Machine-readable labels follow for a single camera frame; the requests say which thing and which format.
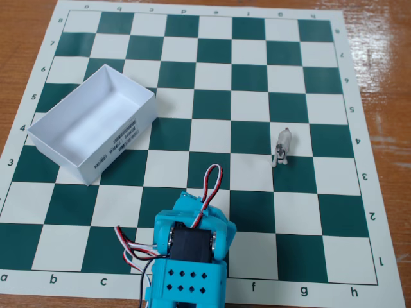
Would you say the white cardboard box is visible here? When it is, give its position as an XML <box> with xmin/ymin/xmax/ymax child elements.
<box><xmin>27</xmin><ymin>64</ymin><xmax>158</xmax><ymax>187</ymax></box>

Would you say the red white black servo cable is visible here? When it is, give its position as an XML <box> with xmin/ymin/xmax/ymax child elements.
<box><xmin>123</xmin><ymin>249</ymin><xmax>162</xmax><ymax>308</ymax></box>
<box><xmin>114</xmin><ymin>225</ymin><xmax>159</xmax><ymax>254</ymax></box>

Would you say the looped red white black cable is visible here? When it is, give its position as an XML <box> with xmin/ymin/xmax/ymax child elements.
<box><xmin>191</xmin><ymin>164</ymin><xmax>224</xmax><ymax>229</ymax></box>

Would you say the cyan gripper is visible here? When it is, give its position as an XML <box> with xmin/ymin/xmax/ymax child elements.
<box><xmin>174</xmin><ymin>191</ymin><xmax>238</xmax><ymax>257</ymax></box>

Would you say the small grey white toy horse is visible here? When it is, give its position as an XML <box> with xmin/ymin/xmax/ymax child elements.
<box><xmin>272</xmin><ymin>127</ymin><xmax>293</xmax><ymax>168</ymax></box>

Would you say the green white chessboard mat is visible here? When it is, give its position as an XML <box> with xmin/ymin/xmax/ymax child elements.
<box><xmin>0</xmin><ymin>0</ymin><xmax>407</xmax><ymax>305</ymax></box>

